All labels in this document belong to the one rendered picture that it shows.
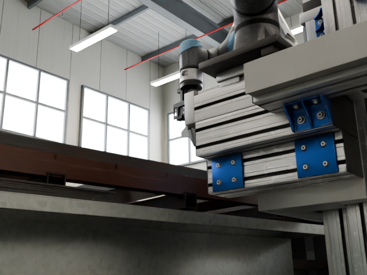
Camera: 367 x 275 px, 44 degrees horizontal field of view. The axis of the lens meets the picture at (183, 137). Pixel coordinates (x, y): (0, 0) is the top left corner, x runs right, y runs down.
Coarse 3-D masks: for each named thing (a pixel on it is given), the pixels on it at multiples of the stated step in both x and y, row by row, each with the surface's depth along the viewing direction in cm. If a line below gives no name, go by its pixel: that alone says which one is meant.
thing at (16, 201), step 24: (0, 192) 82; (0, 216) 100; (24, 216) 104; (48, 216) 107; (72, 216) 112; (96, 216) 116; (120, 216) 97; (144, 216) 102; (168, 216) 106; (192, 216) 111; (216, 216) 117
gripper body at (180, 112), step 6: (186, 84) 145; (192, 84) 144; (198, 84) 145; (180, 90) 149; (186, 90) 147; (198, 90) 149; (180, 96) 148; (180, 102) 145; (174, 108) 147; (180, 108) 145; (174, 114) 147; (180, 114) 145; (180, 120) 146
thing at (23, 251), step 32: (0, 224) 96; (32, 224) 101; (64, 224) 106; (0, 256) 94; (32, 256) 99; (64, 256) 104; (96, 256) 109; (128, 256) 115; (160, 256) 122; (192, 256) 129; (224, 256) 138; (256, 256) 148; (288, 256) 159
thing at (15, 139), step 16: (16, 144) 111; (32, 144) 114; (48, 144) 117; (64, 144) 120; (112, 160) 129; (128, 160) 133; (144, 160) 137; (0, 176) 132; (16, 176) 132; (192, 176) 149; (128, 192) 160; (208, 208) 202; (224, 208) 221; (240, 208) 212
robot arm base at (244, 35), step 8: (240, 24) 115; (248, 24) 113; (256, 24) 112; (264, 24) 112; (272, 24) 113; (240, 32) 114; (248, 32) 112; (256, 32) 111; (264, 32) 111; (272, 32) 111; (240, 40) 112; (248, 40) 110; (256, 40) 109
